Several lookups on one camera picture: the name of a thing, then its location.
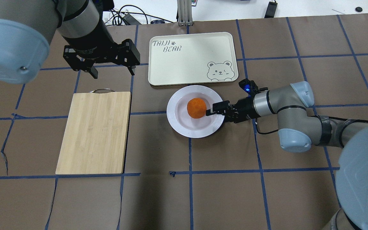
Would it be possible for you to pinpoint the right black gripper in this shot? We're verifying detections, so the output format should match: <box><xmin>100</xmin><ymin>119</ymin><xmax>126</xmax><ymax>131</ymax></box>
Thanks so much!
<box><xmin>206</xmin><ymin>97</ymin><xmax>257</xmax><ymax>124</ymax></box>

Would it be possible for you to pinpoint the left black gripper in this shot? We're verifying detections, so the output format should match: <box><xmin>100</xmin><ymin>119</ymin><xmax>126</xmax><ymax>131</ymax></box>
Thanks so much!
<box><xmin>63</xmin><ymin>21</ymin><xmax>140</xmax><ymax>80</ymax></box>

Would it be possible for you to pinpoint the orange fruit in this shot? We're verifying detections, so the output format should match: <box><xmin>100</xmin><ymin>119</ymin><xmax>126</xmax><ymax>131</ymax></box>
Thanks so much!
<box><xmin>187</xmin><ymin>98</ymin><xmax>206</xmax><ymax>119</ymax></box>

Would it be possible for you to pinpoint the white round plate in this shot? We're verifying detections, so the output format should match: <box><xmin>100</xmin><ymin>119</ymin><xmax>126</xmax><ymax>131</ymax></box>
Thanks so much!
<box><xmin>166</xmin><ymin>85</ymin><xmax>224</xmax><ymax>138</ymax></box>

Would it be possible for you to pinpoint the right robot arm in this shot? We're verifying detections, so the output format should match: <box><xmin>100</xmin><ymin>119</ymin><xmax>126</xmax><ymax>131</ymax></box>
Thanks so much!
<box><xmin>206</xmin><ymin>79</ymin><xmax>368</xmax><ymax>230</ymax></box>

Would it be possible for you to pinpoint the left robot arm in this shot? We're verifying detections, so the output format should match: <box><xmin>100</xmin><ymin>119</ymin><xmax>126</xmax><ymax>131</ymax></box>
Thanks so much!
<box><xmin>0</xmin><ymin>0</ymin><xmax>140</xmax><ymax>84</ymax></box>

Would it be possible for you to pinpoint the cream bear tray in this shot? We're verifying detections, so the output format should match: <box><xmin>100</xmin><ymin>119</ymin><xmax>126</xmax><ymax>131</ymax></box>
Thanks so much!
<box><xmin>148</xmin><ymin>32</ymin><xmax>239</xmax><ymax>86</ymax></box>

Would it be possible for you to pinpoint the black power adapter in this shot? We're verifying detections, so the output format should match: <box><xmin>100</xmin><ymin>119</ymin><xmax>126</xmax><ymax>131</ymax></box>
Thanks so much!
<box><xmin>122</xmin><ymin>14</ymin><xmax>142</xmax><ymax>25</ymax></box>

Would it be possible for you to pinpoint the wooden cutting board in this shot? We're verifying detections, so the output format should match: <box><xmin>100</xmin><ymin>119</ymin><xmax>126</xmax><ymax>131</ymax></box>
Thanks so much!
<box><xmin>55</xmin><ymin>92</ymin><xmax>132</xmax><ymax>175</ymax></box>

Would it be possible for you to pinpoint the black power brick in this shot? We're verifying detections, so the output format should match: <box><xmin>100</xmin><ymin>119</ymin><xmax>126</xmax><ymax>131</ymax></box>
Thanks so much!
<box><xmin>264</xmin><ymin>0</ymin><xmax>278</xmax><ymax>18</ymax></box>

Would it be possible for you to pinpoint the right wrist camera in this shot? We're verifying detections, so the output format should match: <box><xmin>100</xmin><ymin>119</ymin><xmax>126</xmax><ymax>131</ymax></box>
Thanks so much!
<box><xmin>238</xmin><ymin>78</ymin><xmax>268</xmax><ymax>97</ymax></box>

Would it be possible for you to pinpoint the black cable bundle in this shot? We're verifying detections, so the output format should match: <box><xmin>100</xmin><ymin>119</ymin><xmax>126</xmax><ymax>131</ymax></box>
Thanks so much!
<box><xmin>103</xmin><ymin>4</ymin><xmax>149</xmax><ymax>27</ymax></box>

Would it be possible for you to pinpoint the aluminium frame post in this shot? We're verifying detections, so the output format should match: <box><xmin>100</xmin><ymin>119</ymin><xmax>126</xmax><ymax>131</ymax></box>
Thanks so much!
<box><xmin>177</xmin><ymin>0</ymin><xmax>193</xmax><ymax>26</ymax></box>

